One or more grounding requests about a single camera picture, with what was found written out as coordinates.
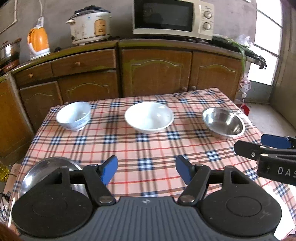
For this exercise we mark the white microwave oven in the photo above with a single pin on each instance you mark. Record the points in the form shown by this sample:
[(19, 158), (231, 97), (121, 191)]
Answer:
[(190, 19)]

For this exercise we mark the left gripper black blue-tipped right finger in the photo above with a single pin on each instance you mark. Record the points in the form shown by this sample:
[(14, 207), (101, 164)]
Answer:
[(199, 177)]

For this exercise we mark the plaid checkered tablecloth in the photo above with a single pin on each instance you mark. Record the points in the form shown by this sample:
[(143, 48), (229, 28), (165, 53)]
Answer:
[(146, 163)]

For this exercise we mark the brown wooden kitchen cabinet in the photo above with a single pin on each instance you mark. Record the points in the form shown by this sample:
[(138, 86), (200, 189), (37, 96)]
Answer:
[(111, 69)]

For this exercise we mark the orange electric kettle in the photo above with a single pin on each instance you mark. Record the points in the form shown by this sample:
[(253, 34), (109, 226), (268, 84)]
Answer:
[(38, 40)]

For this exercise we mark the blue patterned porcelain bowl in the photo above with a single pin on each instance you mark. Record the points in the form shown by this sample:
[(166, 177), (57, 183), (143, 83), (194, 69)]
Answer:
[(74, 116)]

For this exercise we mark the green onion stalks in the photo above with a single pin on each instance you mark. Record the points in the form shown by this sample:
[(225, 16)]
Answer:
[(230, 44)]

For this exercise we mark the white rice cooker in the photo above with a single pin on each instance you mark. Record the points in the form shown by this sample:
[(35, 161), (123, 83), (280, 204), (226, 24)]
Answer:
[(89, 24)]

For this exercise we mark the induction cooker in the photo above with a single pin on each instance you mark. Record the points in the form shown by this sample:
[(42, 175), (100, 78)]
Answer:
[(9, 66)]

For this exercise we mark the small steel bowl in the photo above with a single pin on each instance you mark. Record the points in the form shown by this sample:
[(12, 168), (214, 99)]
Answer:
[(222, 123)]

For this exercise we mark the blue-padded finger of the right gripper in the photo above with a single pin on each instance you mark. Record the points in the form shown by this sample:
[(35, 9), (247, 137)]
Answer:
[(278, 142)]

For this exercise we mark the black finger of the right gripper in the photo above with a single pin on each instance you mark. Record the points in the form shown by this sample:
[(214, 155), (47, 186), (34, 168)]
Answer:
[(253, 151)]

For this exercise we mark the large steel plate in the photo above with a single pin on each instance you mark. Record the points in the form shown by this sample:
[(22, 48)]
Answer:
[(42, 169)]

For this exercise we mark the white wide bowl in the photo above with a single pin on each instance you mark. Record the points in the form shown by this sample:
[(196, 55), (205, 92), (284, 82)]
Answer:
[(149, 117)]

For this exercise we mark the cooking oil bottle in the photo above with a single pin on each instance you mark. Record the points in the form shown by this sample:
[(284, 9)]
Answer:
[(4, 170)]

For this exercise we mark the white plastic bag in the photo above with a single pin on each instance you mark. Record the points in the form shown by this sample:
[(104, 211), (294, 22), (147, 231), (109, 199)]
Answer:
[(244, 40)]

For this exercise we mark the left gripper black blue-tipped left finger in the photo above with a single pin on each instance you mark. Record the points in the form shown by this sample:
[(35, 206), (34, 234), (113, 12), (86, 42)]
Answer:
[(94, 177)]

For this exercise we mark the steel cooking pot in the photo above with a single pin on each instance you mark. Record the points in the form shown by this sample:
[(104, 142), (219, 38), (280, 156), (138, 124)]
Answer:
[(10, 51)]

